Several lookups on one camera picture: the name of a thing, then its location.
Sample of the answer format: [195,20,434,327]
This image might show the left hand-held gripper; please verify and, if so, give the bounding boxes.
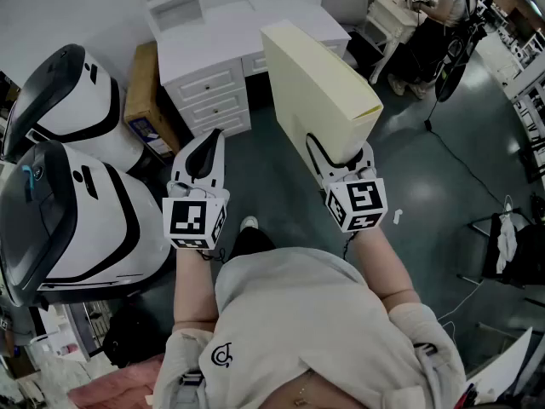
[162,129,232,251]

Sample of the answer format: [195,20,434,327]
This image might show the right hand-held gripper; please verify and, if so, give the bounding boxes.
[305,132,388,233]

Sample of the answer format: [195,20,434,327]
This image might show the cream yellow box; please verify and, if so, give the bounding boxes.
[260,20,384,176]

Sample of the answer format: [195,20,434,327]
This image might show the person's left forearm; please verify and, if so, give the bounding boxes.
[171,245,221,328]

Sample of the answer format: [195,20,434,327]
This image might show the person's right forearm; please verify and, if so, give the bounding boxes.
[352,227,422,315]

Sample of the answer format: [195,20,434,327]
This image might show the white desk with drawers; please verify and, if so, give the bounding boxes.
[148,0,353,140]

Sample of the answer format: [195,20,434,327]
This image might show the brown cardboard box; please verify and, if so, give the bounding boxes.
[123,40,182,158]

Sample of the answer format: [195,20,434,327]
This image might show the black trousers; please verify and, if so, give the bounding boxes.
[228,227,278,267]

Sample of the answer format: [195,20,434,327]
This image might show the white black robot teal mark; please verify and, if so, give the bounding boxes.
[0,139,172,309]

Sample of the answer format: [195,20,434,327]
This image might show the white and black robot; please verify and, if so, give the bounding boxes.
[1,43,146,175]

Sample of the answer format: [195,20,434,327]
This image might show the white ornate table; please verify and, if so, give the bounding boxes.
[366,0,432,85]

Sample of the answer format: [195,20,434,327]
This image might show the beige sweatshirt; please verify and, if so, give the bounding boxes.
[152,246,468,409]

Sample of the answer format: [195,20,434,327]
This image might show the white cloth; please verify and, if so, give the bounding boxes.
[495,216,519,273]

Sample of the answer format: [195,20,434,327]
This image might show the black bag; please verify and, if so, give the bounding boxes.
[101,308,172,369]

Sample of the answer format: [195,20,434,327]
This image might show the white shelving rack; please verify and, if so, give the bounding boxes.
[505,31,545,145]

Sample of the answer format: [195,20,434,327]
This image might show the black folding chair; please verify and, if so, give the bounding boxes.
[456,205,545,290]

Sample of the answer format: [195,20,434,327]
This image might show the pink blanket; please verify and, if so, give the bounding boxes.
[66,353,168,409]

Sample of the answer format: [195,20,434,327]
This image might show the white board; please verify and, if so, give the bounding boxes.
[462,325,534,400]

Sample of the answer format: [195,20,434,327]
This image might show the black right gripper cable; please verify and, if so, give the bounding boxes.
[341,229,358,260]

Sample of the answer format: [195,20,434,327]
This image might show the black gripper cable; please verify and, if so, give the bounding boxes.
[197,247,227,264]
[341,229,358,260]

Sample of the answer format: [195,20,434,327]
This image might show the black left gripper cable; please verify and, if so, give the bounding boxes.
[197,247,227,264]

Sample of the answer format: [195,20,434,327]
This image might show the black floor cable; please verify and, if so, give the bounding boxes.
[422,69,514,207]

